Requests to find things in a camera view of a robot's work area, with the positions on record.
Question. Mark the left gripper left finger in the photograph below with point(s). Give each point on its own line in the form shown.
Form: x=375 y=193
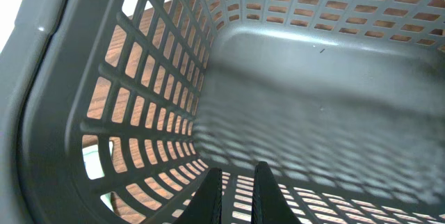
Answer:
x=206 y=205

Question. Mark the grey plastic mesh basket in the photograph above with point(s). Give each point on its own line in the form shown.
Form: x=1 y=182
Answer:
x=114 y=111

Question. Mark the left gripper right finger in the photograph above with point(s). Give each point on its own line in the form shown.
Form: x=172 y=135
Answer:
x=268 y=203

